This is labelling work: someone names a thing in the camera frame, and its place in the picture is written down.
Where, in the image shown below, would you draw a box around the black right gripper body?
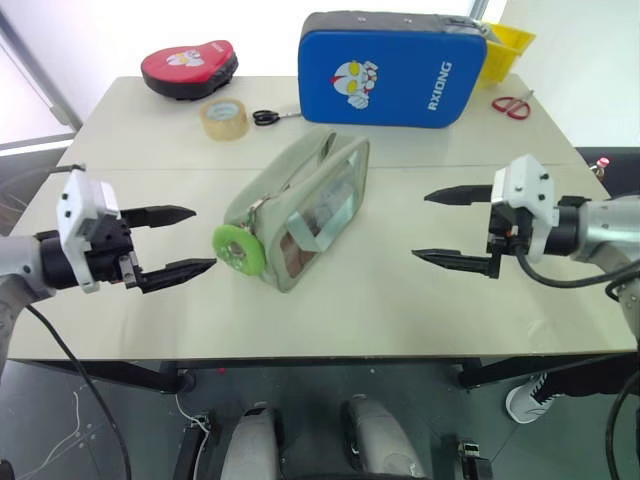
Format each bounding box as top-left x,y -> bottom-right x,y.
485,202 -> 534,280

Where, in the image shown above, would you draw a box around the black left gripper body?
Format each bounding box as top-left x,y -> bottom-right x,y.
83,214 -> 144,291

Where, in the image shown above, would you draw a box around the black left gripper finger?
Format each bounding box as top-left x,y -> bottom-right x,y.
121,204 -> 197,231
137,257 -> 219,295

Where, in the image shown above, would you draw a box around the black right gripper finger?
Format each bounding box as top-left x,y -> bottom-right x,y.
410,247 -> 490,278
423,184 -> 496,207

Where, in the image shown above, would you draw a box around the sage green pencil pouch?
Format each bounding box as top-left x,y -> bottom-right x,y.
222,128 -> 372,295

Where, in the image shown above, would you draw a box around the green tape roll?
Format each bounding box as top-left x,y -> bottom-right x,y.
212,224 -> 266,278

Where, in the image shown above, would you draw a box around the clear packing tape roll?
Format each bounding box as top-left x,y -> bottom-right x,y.
200,98 -> 251,143

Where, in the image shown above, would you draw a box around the bottle with pink cap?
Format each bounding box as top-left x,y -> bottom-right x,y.
589,156 -> 613,182

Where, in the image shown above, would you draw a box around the blue kick pad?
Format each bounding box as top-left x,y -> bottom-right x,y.
298,11 -> 494,131

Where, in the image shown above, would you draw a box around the yellow plastic bin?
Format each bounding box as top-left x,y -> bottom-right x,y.
473,21 -> 538,92

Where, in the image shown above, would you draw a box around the red focus mitt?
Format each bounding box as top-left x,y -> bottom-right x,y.
139,39 -> 240,103

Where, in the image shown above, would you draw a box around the white sneaker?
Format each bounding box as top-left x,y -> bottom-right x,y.
504,371 -> 564,426

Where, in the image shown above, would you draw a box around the black table foot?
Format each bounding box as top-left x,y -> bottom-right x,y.
171,411 -> 217,480
455,438 -> 497,480

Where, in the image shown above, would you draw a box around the grey rounded robot leg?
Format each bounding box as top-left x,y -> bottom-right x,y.
225,406 -> 282,480
340,394 -> 427,480

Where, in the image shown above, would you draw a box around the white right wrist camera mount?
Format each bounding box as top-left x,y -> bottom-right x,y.
489,153 -> 562,264

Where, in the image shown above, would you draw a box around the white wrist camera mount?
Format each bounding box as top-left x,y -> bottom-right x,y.
56,168 -> 122,294
489,153 -> 562,264

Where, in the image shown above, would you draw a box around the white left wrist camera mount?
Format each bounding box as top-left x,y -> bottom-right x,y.
56,168 -> 122,294

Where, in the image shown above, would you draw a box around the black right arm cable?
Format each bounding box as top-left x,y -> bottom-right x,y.
516,252 -> 640,480

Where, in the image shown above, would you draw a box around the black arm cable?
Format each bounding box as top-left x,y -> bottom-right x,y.
23,303 -> 134,480
516,252 -> 640,480

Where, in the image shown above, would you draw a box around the red handled scissors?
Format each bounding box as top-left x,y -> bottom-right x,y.
491,88 -> 537,121

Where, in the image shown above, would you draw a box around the black table frame bar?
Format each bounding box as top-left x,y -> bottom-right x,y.
14,358 -> 197,397
457,355 -> 640,397

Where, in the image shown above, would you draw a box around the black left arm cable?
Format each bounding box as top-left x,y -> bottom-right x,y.
23,303 -> 134,480

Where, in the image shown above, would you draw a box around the black handled scissors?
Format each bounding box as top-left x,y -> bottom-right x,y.
252,108 -> 303,127

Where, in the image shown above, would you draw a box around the white floor cable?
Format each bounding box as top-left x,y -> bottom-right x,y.
174,392 -> 212,434

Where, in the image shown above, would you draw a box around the grey window frame post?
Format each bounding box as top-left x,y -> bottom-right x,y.
0,8 -> 85,132

